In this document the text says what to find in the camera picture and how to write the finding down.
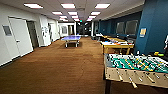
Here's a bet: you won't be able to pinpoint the blue ping pong table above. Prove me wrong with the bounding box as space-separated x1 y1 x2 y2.
60 34 82 48

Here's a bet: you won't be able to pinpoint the small white table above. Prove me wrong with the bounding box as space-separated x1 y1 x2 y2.
95 32 105 42

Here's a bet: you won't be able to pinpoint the green foosball table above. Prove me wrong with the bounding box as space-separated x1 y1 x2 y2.
102 52 168 94

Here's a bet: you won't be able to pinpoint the long wooden table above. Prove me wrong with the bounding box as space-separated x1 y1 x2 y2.
102 35 127 43

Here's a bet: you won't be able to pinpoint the grey hallway door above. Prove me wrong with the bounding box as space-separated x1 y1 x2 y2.
26 20 41 50

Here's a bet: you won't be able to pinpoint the yellow wall sign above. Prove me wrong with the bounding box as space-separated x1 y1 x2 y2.
139 27 148 38

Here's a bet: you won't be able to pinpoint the white door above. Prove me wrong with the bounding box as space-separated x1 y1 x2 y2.
8 16 35 58

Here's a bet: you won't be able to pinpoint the dark framed window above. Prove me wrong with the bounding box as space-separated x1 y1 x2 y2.
115 21 126 36
125 19 140 37

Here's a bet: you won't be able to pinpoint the light wood gaming table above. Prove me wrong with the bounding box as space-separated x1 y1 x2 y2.
100 38 136 56

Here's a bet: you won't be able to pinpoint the ceiling light panel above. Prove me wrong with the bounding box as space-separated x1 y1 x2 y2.
89 11 101 16
51 11 64 16
22 2 45 10
87 15 97 19
70 14 80 19
58 15 68 19
94 2 111 10
60 2 77 10
66 11 79 16

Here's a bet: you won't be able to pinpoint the white wall papers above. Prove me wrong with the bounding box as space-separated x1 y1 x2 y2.
41 26 50 35

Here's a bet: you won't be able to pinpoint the grey wall plaque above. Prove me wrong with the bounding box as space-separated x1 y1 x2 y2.
2 25 13 37

